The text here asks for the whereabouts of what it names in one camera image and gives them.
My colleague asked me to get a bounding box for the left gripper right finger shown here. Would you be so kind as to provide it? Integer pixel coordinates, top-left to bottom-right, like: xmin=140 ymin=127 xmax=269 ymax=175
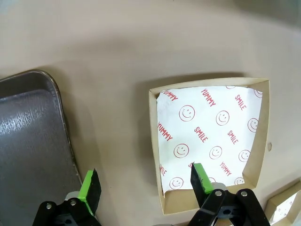
xmin=188 ymin=161 xmax=270 ymax=226

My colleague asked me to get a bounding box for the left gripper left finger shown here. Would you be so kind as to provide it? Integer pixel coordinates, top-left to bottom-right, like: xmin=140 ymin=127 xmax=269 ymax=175
xmin=32 ymin=168 xmax=102 ymax=226

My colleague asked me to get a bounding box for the brown cardboard food box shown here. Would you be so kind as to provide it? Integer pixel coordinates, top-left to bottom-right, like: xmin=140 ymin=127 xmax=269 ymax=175
xmin=148 ymin=77 xmax=270 ymax=215
xmin=265 ymin=180 xmax=301 ymax=226

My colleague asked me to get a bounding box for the brown plastic serving tray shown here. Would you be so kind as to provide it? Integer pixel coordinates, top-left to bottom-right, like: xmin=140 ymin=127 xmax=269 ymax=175
xmin=0 ymin=69 xmax=83 ymax=226

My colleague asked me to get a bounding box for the white printed liner paper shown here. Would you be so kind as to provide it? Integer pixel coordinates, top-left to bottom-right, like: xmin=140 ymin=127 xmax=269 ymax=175
xmin=156 ymin=86 xmax=263 ymax=196
xmin=275 ymin=192 xmax=301 ymax=223

